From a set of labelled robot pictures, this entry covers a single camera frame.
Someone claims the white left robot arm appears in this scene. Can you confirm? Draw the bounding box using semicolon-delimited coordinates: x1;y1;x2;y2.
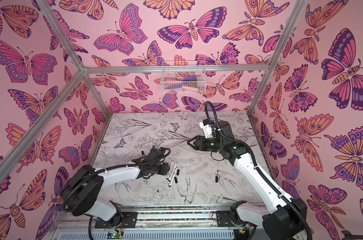
60;148;171;227

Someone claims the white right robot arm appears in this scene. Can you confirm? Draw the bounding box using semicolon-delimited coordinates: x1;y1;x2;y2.
188;120;313;240

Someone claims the green circuit board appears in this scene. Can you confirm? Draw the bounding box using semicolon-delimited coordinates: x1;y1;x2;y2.
107;232;123;240

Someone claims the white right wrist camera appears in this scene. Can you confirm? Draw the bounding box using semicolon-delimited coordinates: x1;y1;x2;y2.
199;119;216;139

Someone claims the white wire basket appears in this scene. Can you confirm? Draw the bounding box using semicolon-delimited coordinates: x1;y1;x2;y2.
158;61;207;94

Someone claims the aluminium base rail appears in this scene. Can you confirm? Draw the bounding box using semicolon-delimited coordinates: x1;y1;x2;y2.
47;205;257;240

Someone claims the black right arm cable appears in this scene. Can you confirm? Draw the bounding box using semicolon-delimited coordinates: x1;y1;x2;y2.
204;101;313;240

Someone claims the aluminium frame left beam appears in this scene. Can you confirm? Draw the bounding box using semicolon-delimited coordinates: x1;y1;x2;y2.
0;71;83;184

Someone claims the aluminium frame right post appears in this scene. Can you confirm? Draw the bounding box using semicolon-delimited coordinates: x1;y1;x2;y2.
247;0;308;117

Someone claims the aluminium frame post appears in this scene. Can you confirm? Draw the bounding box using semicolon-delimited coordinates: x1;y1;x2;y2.
247;0;308;117
36;0;110;118

